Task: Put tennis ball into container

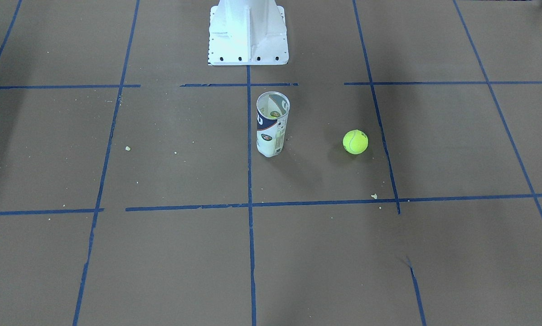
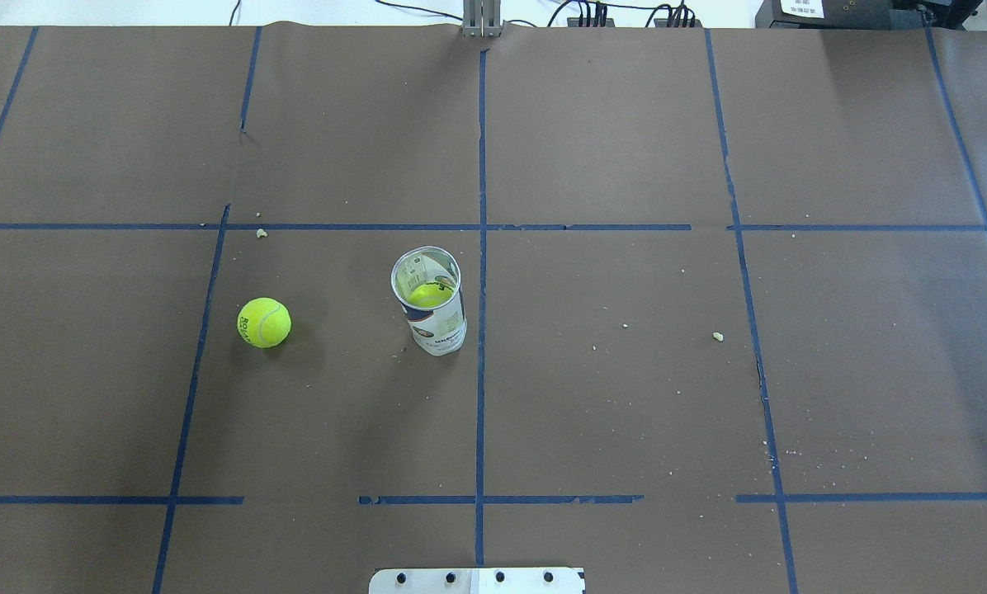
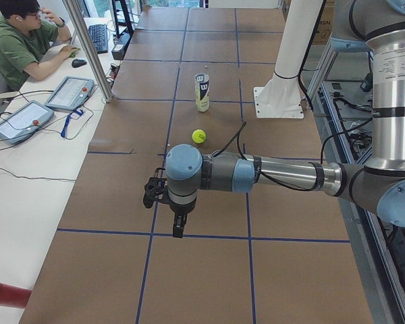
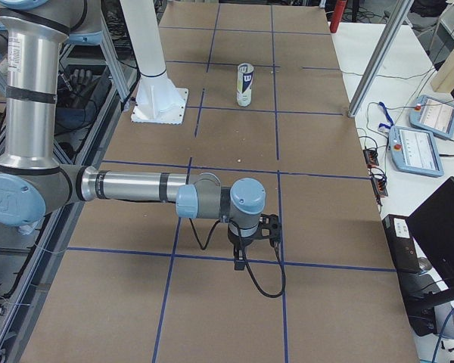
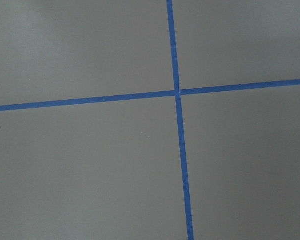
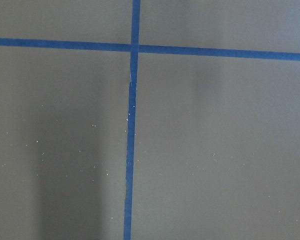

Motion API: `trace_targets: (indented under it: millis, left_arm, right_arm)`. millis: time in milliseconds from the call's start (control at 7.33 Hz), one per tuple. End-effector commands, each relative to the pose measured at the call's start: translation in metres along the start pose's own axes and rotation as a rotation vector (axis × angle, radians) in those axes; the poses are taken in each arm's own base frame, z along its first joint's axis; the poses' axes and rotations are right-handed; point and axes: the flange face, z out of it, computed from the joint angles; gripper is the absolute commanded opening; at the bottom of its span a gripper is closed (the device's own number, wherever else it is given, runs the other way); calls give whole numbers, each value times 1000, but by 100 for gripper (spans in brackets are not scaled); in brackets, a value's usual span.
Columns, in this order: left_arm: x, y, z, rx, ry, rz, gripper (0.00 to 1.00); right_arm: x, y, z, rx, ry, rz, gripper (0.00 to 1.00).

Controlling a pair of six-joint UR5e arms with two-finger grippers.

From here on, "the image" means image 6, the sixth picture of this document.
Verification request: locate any vertical blue tape strip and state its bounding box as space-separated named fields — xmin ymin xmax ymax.
xmin=123 ymin=0 xmax=141 ymax=240

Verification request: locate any horizontal blue tape strip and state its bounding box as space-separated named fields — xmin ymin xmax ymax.
xmin=0 ymin=38 xmax=300 ymax=61

